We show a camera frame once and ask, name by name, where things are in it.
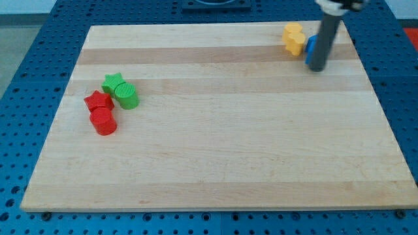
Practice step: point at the green star block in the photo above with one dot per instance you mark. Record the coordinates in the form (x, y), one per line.
(111, 82)

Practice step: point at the red cylinder block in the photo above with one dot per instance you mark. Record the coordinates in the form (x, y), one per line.
(103, 121)

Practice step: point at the yellow hexagon block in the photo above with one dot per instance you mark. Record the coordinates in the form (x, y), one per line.
(289, 30)

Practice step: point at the yellow heart block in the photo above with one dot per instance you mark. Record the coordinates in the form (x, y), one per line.
(295, 43)

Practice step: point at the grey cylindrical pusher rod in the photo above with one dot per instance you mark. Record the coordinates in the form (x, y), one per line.
(325, 39)

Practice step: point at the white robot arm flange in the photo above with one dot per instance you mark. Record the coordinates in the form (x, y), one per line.
(340, 7)

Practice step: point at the blue block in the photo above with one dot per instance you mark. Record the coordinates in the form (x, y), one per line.
(310, 48)

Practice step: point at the red star block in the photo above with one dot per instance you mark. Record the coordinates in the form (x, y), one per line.
(99, 100)

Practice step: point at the green cylinder block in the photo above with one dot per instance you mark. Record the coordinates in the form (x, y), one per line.
(126, 95)

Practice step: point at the wooden board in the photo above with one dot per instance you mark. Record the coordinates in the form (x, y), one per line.
(227, 120)

